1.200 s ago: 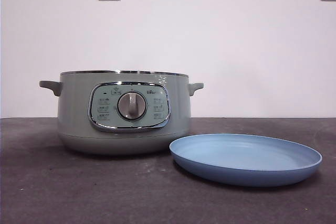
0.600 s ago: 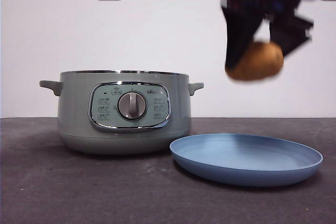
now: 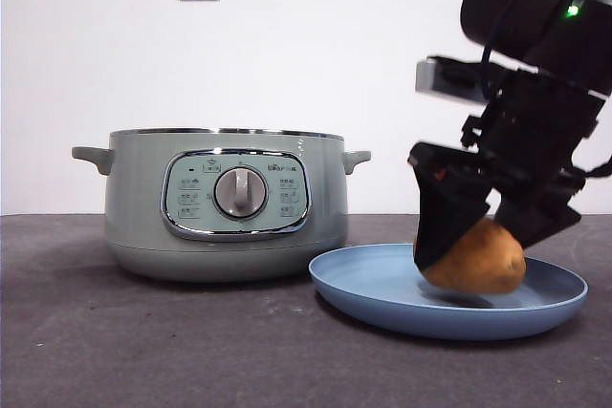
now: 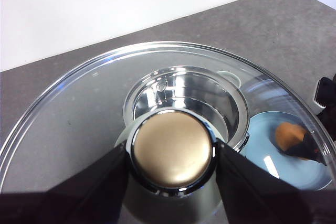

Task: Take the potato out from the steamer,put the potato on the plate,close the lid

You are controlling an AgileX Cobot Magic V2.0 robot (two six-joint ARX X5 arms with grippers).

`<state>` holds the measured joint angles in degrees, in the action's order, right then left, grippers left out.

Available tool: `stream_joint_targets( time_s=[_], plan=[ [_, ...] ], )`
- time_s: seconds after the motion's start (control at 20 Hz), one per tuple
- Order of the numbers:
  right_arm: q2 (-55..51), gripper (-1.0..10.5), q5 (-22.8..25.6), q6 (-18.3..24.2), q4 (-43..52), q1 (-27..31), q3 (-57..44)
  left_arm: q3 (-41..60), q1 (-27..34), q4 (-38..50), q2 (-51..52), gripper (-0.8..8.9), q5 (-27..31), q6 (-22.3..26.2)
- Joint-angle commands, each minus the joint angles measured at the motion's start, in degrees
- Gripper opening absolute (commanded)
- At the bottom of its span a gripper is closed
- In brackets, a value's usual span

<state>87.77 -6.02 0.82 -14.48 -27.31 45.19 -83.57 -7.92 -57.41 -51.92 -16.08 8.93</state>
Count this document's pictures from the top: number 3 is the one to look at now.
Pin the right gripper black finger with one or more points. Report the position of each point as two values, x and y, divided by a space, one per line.
444 207
535 224

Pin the brown potato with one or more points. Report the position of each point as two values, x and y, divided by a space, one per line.
483 264

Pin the blue round plate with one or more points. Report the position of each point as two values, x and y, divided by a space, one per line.
363 284

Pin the pale green electric steamer pot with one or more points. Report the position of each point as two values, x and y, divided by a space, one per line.
138 217

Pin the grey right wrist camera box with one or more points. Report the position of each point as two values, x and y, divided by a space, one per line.
428 76

